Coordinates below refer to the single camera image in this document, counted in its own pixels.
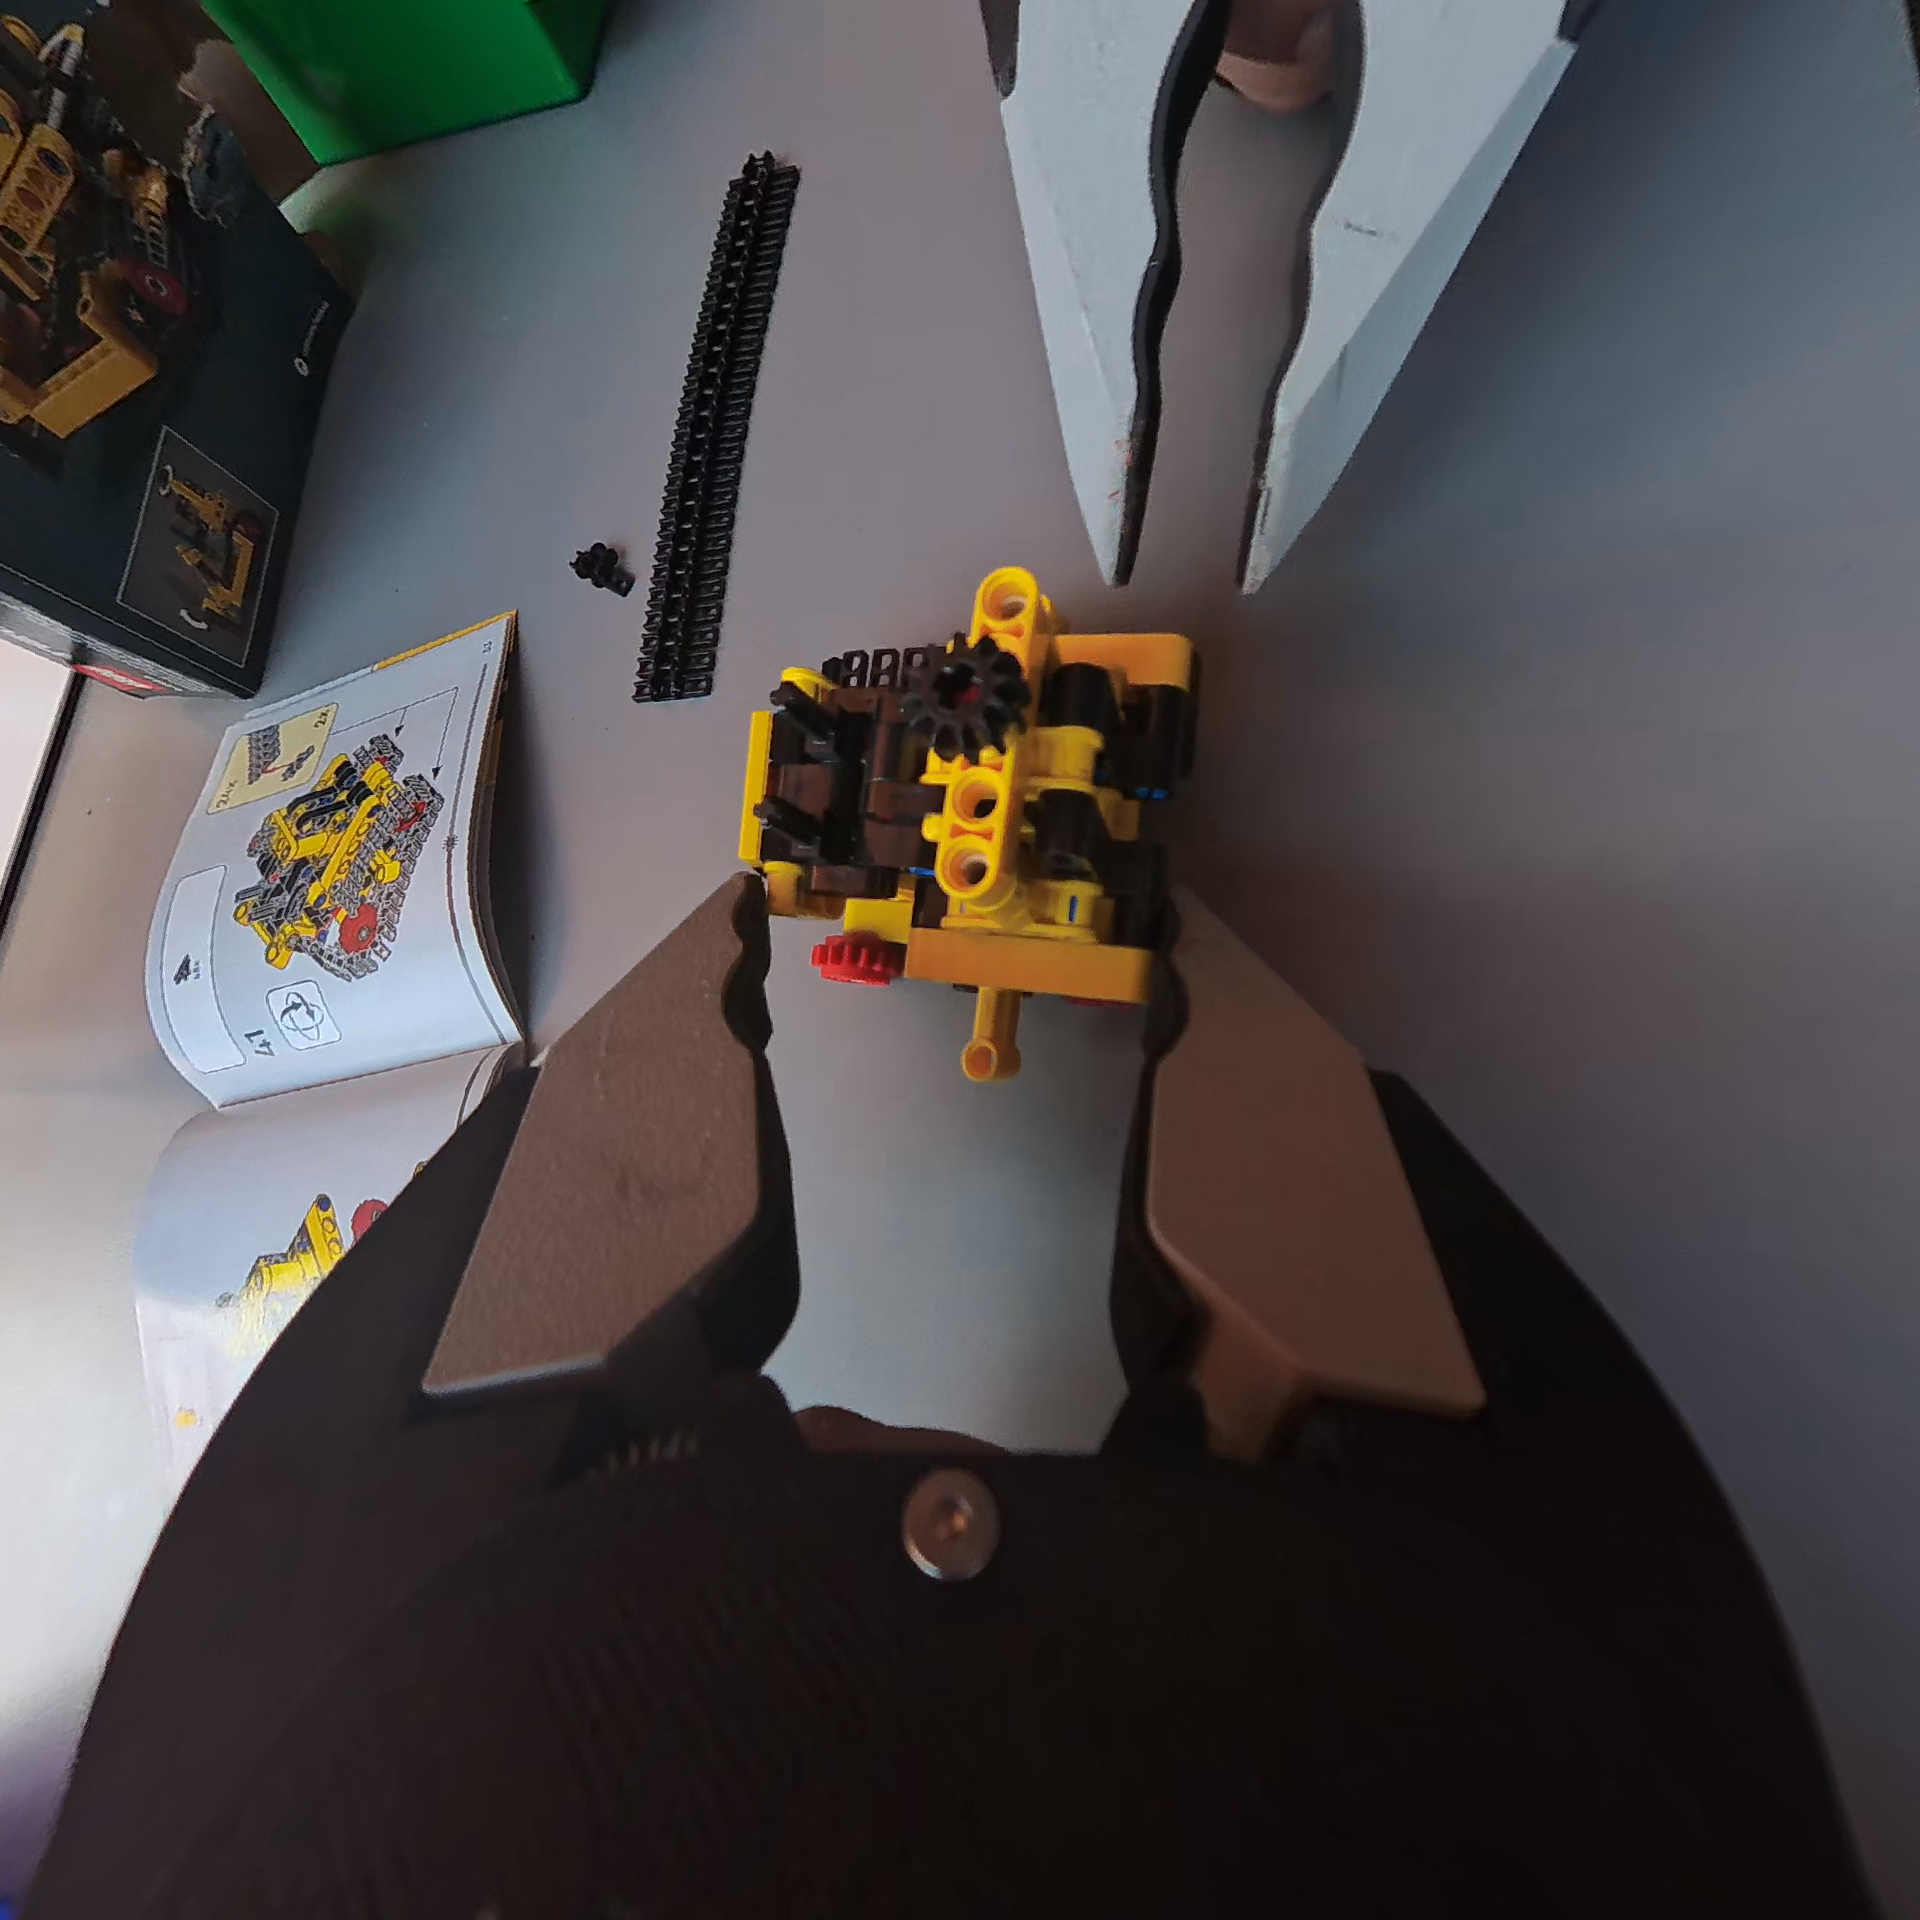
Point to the small black lego track link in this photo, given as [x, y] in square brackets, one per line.
[601, 564]

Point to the lego instruction booklet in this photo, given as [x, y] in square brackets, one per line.
[347, 838]

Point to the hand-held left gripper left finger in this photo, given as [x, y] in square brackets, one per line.
[601, 1171]

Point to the person's right hand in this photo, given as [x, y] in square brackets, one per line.
[1284, 53]

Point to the yellow black lego bulldozer model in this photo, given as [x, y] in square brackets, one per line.
[1036, 901]

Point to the green box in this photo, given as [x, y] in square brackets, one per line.
[406, 60]

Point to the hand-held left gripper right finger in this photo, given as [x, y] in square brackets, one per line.
[1290, 1201]

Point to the dark lego set box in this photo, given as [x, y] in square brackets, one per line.
[149, 374]

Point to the white rounded board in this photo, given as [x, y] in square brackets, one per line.
[25, 780]

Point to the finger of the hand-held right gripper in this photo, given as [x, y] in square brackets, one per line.
[1089, 225]
[1411, 225]

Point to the black lego track strip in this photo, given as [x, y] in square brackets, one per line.
[715, 450]

